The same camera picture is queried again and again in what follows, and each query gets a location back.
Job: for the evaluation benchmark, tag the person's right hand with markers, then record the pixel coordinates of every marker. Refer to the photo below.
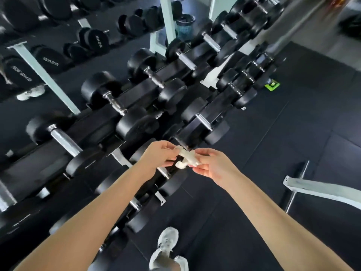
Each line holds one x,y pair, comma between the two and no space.
220,167

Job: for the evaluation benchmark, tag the person's white sneaker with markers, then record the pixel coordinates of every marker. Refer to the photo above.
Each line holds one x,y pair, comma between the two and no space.
182,263
167,239

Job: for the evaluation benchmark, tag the green wet wipes pack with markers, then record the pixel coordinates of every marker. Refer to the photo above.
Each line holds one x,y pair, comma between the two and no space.
272,86

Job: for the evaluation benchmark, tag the white metal bench frame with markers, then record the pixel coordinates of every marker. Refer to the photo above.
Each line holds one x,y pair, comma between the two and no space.
324,191

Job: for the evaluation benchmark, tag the person's right forearm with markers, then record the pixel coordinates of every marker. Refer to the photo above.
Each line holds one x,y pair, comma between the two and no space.
282,228

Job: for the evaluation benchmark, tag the medium black dumbbell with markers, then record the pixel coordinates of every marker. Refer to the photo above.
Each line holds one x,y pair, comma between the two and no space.
236,89
248,76

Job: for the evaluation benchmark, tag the white wet wipe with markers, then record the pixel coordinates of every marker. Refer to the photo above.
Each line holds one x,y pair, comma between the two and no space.
187,158

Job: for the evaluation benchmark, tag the person's left white sneaker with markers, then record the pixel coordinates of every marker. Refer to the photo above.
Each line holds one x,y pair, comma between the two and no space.
167,239

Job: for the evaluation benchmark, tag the person's right white sneaker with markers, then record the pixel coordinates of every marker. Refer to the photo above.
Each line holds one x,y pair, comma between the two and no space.
182,263

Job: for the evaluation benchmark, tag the person's left forearm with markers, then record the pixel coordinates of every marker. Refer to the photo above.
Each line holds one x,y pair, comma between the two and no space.
90,225

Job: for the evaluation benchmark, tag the person's left hand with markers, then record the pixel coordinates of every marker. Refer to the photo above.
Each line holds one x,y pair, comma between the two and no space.
156,156

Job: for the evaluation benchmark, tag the black dumbbell rack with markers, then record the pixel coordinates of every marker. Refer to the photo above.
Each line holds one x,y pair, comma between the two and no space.
90,129

